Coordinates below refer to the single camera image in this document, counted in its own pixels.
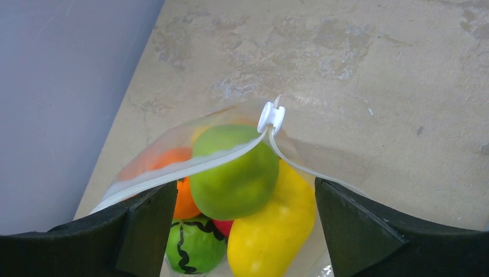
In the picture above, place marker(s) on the green fruit with black stripe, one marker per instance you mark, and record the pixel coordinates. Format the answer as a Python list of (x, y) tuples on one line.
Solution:
[(195, 246)]

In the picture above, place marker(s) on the elongated yellow mango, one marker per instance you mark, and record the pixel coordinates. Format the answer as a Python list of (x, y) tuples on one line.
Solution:
[(266, 242)]

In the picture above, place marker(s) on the clear polka dot zip bag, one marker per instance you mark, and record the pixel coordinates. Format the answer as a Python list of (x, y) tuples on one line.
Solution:
[(267, 117)]

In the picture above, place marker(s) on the red apple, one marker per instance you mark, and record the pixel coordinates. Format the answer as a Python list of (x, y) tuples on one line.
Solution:
[(223, 226)]

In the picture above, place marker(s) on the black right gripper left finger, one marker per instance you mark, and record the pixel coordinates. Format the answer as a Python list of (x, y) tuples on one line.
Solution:
[(126, 239)]

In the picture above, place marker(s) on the green pear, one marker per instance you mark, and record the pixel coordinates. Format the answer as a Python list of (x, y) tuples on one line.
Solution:
[(240, 187)]

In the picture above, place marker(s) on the orange fruit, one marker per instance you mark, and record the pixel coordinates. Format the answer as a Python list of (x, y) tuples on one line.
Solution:
[(185, 207)]

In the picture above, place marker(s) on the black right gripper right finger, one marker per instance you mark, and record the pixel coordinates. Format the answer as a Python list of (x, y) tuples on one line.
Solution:
[(366, 238)]

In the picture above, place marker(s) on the round yellow lemon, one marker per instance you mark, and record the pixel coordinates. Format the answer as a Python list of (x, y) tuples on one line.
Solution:
[(197, 132)]

